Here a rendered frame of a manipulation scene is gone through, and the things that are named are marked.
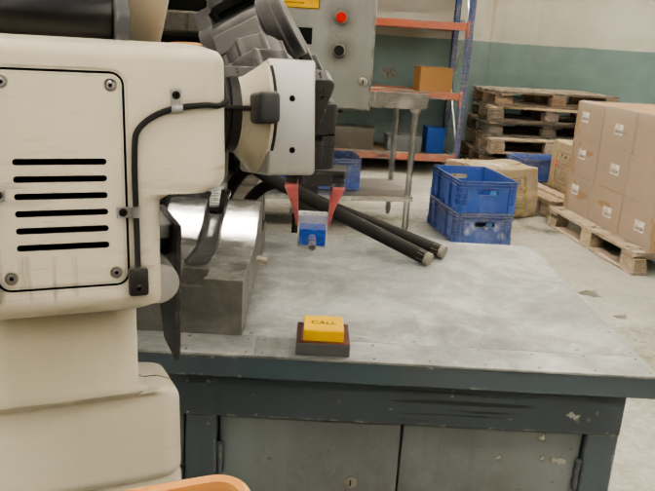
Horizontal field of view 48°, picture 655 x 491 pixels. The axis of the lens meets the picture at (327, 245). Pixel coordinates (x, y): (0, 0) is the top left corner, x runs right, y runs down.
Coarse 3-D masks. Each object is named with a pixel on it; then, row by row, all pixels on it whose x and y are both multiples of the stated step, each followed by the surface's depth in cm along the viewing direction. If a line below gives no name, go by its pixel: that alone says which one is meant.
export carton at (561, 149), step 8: (560, 144) 608; (568, 144) 595; (552, 152) 625; (560, 152) 605; (568, 152) 591; (552, 160) 622; (560, 160) 603; (568, 160) 589; (552, 168) 620; (560, 168) 601; (568, 168) 588; (552, 176) 619; (560, 176) 600; (552, 184) 620; (560, 184) 601; (560, 192) 604
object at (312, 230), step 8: (304, 216) 122; (312, 216) 122; (320, 216) 122; (304, 224) 121; (312, 224) 121; (320, 224) 122; (304, 232) 118; (312, 232) 118; (320, 232) 119; (304, 240) 119; (312, 240) 115; (320, 240) 119; (312, 248) 114
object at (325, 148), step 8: (328, 136) 117; (320, 144) 116; (328, 144) 117; (320, 152) 117; (328, 152) 118; (320, 160) 117; (328, 160) 118; (320, 168) 118; (328, 168) 118; (336, 168) 120; (344, 168) 120; (336, 176) 118; (344, 176) 118
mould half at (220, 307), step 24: (192, 216) 136; (240, 216) 137; (192, 240) 131; (240, 240) 132; (264, 240) 160; (216, 264) 117; (240, 264) 118; (192, 288) 111; (216, 288) 111; (240, 288) 111; (144, 312) 112; (192, 312) 112; (216, 312) 112; (240, 312) 112
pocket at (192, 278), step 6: (186, 270) 115; (192, 270) 115; (198, 270) 115; (204, 270) 115; (186, 276) 115; (192, 276) 115; (198, 276) 115; (204, 276) 115; (186, 282) 115; (192, 282) 115; (198, 282) 115
